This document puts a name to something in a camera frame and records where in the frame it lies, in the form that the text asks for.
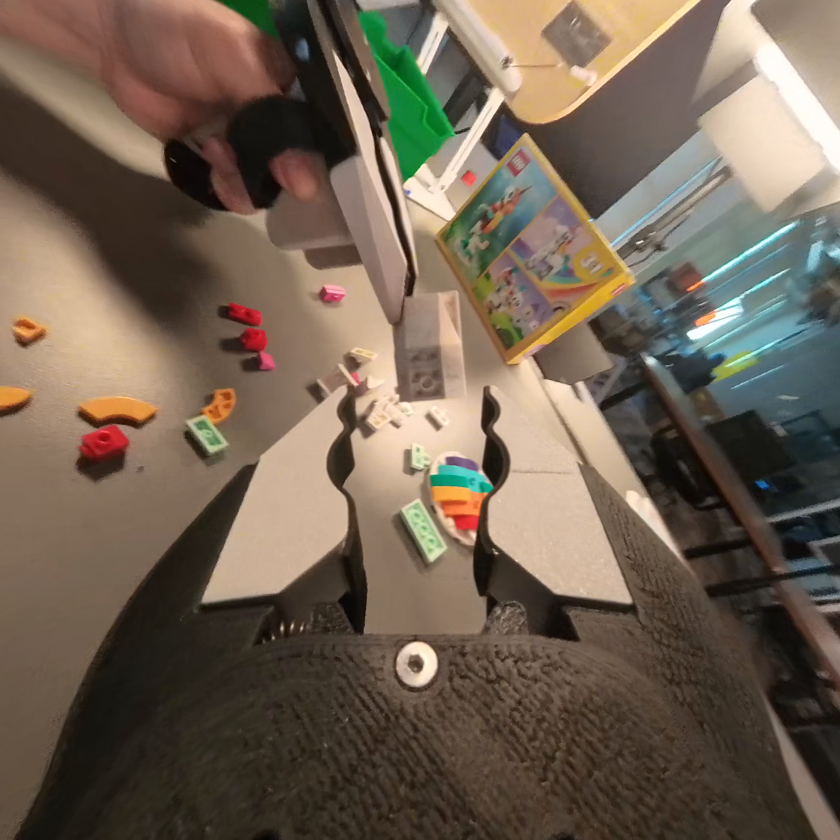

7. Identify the orange arc lego piece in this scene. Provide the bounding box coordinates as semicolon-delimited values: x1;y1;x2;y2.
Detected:
77;395;158;427

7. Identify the bright red lego brick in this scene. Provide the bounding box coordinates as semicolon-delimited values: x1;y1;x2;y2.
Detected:
79;425;129;460

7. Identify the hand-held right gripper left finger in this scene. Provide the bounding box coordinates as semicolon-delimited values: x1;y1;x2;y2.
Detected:
200;384;368;631

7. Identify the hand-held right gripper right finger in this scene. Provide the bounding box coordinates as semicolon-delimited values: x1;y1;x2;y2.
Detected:
472;386;635;632

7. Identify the rainbow lego plate assembly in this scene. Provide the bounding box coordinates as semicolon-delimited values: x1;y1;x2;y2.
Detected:
427;451;494;547

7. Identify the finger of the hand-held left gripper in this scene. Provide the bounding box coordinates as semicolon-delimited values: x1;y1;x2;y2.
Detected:
379;121;421;299
328;49;413;324

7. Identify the yellow lego set box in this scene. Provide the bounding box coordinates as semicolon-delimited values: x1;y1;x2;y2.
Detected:
436;133;636;365

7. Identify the large white lego brick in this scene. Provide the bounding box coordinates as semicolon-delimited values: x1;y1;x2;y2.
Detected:
392;292;468;403

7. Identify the person's left hand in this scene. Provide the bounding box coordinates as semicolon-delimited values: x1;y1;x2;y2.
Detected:
98;0;324;216

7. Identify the small mint lego plate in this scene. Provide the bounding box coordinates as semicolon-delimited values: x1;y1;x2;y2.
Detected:
185;415;231;457

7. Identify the green plastic bin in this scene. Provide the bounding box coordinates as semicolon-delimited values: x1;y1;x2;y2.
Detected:
217;0;455;181

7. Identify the pile of small white pieces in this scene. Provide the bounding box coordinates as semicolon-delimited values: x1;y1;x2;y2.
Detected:
315;344;454;434

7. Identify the large mint lego plate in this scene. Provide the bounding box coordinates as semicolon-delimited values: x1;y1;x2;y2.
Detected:
399;499;448;564

